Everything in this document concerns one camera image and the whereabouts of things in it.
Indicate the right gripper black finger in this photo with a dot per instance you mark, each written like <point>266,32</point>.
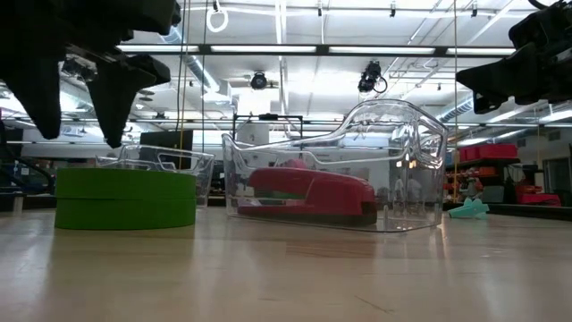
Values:
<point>505,73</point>
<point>485,102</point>

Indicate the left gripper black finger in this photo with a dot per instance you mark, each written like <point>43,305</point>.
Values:
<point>31,89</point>
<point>118,98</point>

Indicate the green tape roll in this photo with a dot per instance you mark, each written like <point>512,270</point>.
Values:
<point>125,214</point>
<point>125,184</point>

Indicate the teal staple remover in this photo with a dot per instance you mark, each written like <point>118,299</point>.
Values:
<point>469,210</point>

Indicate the red stapler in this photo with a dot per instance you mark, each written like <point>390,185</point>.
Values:
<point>322,197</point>

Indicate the red storage bin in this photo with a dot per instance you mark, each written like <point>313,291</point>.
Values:
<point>491,152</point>

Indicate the black monitor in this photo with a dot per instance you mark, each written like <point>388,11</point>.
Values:
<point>165,138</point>

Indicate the clear plastic bin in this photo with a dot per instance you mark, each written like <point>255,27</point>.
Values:
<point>402,134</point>
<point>203,179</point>

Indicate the red box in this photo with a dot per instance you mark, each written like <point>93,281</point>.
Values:
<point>538,199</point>

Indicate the black beam with light strips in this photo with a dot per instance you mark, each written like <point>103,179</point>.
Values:
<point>322,49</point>

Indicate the black aluminium table frame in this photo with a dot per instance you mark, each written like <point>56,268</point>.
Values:
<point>527,211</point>

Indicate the black overhead camera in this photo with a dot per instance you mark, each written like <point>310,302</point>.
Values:
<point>258,81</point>

